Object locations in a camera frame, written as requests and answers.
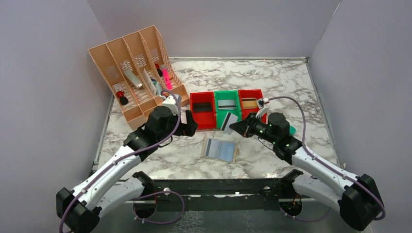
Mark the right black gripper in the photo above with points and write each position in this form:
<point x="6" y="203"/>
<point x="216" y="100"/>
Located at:
<point x="248" y="125"/>

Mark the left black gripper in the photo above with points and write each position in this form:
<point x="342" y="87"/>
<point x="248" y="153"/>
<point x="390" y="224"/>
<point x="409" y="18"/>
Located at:
<point x="186" y="126"/>

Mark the striped grey card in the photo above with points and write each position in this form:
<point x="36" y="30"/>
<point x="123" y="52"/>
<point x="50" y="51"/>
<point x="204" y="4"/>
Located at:
<point x="212" y="148"/>
<point x="229" y="119"/>

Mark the gold credit card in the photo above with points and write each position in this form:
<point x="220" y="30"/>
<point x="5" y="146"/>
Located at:
<point x="249" y="103"/>

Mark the beige card holder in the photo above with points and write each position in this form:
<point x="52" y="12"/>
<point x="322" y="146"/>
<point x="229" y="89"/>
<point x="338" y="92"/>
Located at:
<point x="228" y="151"/>

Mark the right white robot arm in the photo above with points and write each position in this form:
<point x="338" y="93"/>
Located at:
<point x="355" y="198"/>

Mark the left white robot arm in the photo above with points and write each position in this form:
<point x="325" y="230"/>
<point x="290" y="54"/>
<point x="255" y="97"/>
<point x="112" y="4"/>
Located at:
<point x="82" y="207"/>

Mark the black card in bin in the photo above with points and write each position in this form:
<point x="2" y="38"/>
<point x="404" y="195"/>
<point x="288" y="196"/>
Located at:
<point x="202" y="107"/>

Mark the grey card in bin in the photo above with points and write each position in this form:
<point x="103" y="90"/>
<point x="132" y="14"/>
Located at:
<point x="226" y="105"/>

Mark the left red bin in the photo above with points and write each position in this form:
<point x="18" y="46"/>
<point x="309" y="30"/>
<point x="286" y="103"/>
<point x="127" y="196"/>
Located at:
<point x="205" y="120"/>

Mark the pink highlighter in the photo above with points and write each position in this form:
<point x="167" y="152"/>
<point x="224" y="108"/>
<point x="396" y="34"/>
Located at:
<point x="167" y="80"/>

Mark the teal eraser block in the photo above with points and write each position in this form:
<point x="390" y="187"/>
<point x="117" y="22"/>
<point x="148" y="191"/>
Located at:
<point x="292" y="130"/>

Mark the peach desk file organizer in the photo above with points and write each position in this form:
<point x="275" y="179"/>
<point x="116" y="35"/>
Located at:
<point x="144" y="52"/>

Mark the red and black stamp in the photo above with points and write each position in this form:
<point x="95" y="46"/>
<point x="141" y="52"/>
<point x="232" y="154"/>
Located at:
<point x="123" y="100"/>

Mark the silver stapler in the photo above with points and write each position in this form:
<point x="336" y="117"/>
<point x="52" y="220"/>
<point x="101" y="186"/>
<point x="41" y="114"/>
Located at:
<point x="133" y="78"/>

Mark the black mounting rail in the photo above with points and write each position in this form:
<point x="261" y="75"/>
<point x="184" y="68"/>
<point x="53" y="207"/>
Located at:
<point x="213" y="194"/>

